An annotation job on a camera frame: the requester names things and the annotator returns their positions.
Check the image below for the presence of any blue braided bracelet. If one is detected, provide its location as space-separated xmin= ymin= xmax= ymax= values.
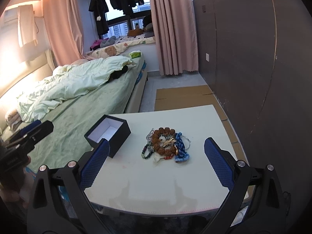
xmin=174 ymin=132 xmax=191 ymax=164

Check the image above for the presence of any green dark bead bracelet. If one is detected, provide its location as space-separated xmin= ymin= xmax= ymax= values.
xmin=141 ymin=143 xmax=154 ymax=160

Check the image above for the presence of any brown wooden bead bracelet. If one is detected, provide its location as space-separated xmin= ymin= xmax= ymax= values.
xmin=151 ymin=127 xmax=177 ymax=156

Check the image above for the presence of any white tissue paper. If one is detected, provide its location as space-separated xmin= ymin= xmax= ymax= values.
xmin=153 ymin=153 xmax=165 ymax=164

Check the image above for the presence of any black jewelry box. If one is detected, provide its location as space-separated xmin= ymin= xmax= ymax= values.
xmin=84 ymin=115 xmax=131 ymax=158

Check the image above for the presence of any left hand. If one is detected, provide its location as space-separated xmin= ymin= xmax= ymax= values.
xmin=1 ymin=156 xmax=34 ymax=209

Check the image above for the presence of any folded beige towel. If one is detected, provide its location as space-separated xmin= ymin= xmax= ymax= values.
xmin=5 ymin=109 xmax=22 ymax=131

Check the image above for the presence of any green bed mattress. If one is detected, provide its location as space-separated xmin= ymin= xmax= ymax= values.
xmin=28 ymin=56 xmax=146 ymax=172

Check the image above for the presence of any beige headboard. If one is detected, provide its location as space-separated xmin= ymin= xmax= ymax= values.
xmin=1 ymin=49 xmax=57 ymax=97

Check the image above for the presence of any light green duvet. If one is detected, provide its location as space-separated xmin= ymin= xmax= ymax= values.
xmin=15 ymin=56 xmax=137 ymax=123

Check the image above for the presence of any gold pendant charm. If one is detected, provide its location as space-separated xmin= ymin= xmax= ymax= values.
xmin=162 ymin=138 xmax=175 ymax=148

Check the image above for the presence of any black garment on bed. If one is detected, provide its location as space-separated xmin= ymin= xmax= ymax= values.
xmin=109 ymin=66 xmax=128 ymax=81

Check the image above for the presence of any white air conditioner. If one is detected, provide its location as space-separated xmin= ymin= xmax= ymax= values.
xmin=1 ymin=4 xmax=34 ymax=26

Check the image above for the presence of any pink curtain left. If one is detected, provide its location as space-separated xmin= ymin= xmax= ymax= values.
xmin=42 ymin=0 xmax=83 ymax=66

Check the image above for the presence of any pink curtain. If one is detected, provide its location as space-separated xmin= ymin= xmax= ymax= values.
xmin=150 ymin=0 xmax=199 ymax=75
xmin=42 ymin=0 xmax=83 ymax=66

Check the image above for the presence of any floral window seat cushion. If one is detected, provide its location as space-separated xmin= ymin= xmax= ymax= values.
xmin=85 ymin=34 xmax=155 ymax=59

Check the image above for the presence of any green tissue box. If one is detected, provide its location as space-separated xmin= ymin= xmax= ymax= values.
xmin=129 ymin=50 xmax=142 ymax=59

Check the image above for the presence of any brown plush toy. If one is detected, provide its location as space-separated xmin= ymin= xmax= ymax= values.
xmin=128 ymin=28 xmax=144 ymax=37

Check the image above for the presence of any pink curtain right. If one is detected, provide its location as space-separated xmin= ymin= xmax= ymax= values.
xmin=150 ymin=0 xmax=199 ymax=75

